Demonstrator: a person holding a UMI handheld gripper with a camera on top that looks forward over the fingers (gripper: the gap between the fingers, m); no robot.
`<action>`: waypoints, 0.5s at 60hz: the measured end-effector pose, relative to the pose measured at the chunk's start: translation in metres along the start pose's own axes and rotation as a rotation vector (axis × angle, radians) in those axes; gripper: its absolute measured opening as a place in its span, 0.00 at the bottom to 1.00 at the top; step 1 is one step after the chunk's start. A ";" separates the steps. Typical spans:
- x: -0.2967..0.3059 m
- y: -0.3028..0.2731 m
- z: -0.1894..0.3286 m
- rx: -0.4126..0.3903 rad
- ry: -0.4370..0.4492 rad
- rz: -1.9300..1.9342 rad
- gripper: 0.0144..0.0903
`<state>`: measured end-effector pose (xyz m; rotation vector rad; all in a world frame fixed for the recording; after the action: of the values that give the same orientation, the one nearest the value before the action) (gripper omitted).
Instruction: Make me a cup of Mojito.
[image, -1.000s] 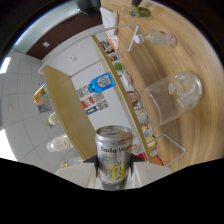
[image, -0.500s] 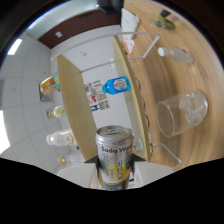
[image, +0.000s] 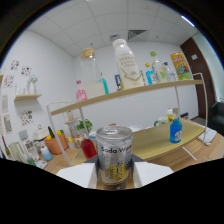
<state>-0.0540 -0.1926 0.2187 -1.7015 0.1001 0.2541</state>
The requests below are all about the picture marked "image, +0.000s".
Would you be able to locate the yellow printed drink can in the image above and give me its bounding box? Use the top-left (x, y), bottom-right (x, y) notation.
top-left (170, 51), bottom-right (194, 81)

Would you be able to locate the ceiling air vent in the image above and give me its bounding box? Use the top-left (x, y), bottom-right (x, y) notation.
top-left (127, 29), bottom-right (148, 42)

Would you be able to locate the wooden wall shelf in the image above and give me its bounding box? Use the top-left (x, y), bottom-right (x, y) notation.
top-left (13, 93), bottom-right (43, 102)

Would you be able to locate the small teal bottle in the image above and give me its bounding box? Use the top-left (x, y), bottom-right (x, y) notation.
top-left (99, 73), bottom-right (110, 95)

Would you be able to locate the large white milk bottle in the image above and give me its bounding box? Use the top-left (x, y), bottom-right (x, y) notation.
top-left (112, 38), bottom-right (145, 90)

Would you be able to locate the small light blue bottle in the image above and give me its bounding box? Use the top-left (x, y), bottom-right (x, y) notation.
top-left (144, 62), bottom-right (155, 86)

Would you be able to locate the orange basket with fruit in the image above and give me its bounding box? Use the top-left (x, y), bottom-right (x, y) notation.
top-left (44, 126), bottom-right (70, 155)

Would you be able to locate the black chair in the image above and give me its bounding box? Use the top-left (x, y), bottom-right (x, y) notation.
top-left (208, 101), bottom-right (224, 137)

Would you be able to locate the small white and blue bottle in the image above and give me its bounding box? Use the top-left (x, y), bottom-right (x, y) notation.
top-left (40, 145), bottom-right (54, 162)

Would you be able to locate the green potted plant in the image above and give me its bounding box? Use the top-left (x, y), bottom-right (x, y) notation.
top-left (75, 118), bottom-right (94, 134)

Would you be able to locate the small pink bottle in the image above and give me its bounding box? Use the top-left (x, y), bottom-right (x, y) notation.
top-left (75, 79), bottom-right (88, 103)

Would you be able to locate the clear bottle with green cap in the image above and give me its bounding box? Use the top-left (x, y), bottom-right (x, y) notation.
top-left (149, 51), bottom-right (168, 83)

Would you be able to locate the silver soda water can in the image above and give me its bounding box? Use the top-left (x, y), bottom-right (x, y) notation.
top-left (95, 125), bottom-right (134, 187)

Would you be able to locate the two-tier wooden shelf rack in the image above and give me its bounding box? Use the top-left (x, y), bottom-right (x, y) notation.
top-left (46, 72), bottom-right (209, 167)

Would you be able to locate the red syrup bottle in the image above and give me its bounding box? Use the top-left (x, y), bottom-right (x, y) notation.
top-left (80, 133), bottom-right (98, 160)

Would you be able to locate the dark brown door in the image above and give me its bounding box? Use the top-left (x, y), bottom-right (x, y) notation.
top-left (179, 36), bottom-right (218, 119)

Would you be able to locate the blue curacao bottle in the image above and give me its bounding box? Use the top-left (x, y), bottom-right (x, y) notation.
top-left (169, 118), bottom-right (183, 144)

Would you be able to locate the glass jar with cork lid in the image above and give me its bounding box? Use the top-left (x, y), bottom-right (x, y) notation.
top-left (79, 47), bottom-right (106, 99)

